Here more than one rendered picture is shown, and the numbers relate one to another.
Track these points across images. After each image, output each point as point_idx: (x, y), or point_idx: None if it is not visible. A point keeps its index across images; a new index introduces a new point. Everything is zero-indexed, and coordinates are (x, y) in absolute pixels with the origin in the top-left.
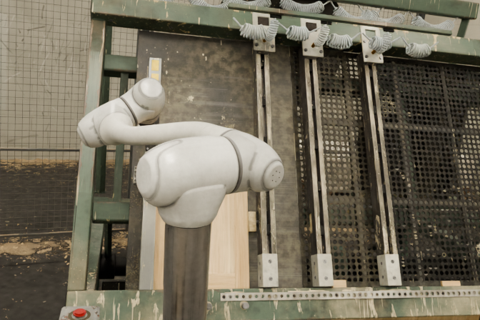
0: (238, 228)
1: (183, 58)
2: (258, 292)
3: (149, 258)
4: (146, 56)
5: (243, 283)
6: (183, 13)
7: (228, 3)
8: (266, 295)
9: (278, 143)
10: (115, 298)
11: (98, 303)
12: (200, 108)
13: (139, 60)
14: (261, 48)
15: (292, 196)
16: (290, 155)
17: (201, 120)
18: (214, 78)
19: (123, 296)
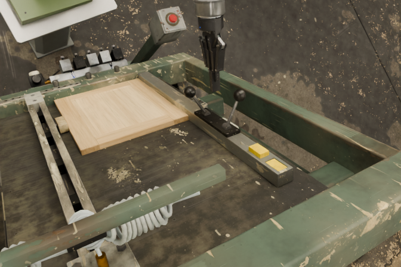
0: (76, 117)
1: (252, 211)
2: (43, 92)
3: (150, 79)
4: (303, 183)
5: (59, 99)
6: (314, 215)
7: (224, 168)
8: None
9: (35, 195)
10: (160, 63)
11: (170, 59)
12: (177, 174)
13: (305, 174)
14: (105, 249)
15: (7, 161)
16: (11, 193)
17: (166, 165)
18: (181, 215)
19: (156, 65)
